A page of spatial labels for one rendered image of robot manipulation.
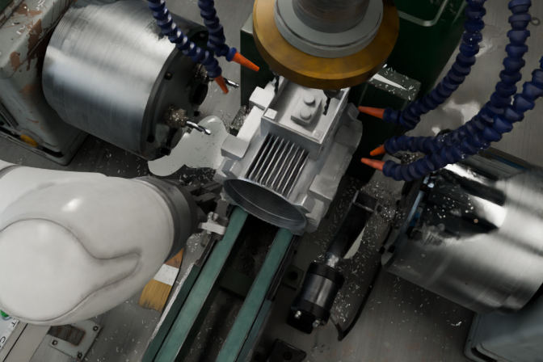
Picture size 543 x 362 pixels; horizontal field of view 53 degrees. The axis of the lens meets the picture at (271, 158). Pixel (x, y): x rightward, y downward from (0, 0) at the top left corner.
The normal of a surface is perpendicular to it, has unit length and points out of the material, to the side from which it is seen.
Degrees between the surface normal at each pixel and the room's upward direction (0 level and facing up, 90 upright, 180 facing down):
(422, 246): 54
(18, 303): 42
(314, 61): 0
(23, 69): 90
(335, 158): 0
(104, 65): 28
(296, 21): 0
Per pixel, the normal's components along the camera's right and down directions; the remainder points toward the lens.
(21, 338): 0.76, 0.09
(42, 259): 0.00, -0.10
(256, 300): 0.05, -0.41
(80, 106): -0.36, 0.58
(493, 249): -0.21, 0.14
